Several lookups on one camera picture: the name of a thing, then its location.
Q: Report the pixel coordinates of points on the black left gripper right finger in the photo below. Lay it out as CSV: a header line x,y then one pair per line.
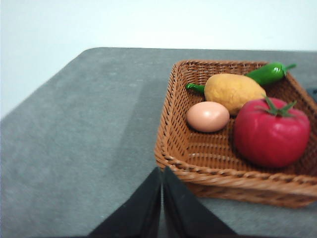
x,y
185,213

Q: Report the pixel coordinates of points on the red tomato with green stem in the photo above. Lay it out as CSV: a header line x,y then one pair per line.
x,y
270,138

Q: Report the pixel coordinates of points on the yellow-orange potato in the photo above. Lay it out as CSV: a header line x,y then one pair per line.
x,y
230,91

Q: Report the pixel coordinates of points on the brown woven wicker basket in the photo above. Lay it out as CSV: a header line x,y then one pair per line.
x,y
223,184

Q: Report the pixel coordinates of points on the glossy green chili pepper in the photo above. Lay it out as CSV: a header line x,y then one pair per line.
x,y
267,74

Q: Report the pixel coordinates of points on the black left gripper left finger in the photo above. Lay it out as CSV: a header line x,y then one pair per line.
x,y
138,213

